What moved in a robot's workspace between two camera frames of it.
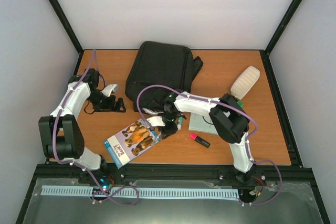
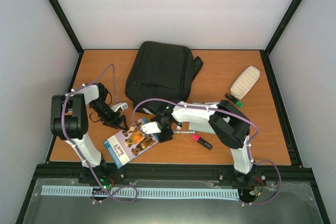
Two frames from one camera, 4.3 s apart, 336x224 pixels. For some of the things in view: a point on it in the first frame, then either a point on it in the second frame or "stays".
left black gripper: (109, 107) to (114, 122)
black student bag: (158, 63) stays
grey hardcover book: (202, 123) stays
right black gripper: (170, 130) stays
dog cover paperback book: (127, 144) stays
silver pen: (155, 140) to (184, 132)
